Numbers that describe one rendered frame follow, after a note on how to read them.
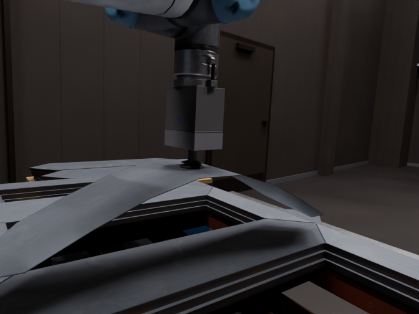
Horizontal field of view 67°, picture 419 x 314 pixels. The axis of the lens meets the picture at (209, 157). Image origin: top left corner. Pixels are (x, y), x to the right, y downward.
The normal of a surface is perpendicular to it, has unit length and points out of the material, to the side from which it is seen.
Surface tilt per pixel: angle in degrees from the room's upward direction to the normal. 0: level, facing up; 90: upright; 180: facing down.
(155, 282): 0
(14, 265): 27
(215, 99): 90
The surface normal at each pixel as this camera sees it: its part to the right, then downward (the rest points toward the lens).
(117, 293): 0.04, -0.99
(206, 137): 0.67, 0.13
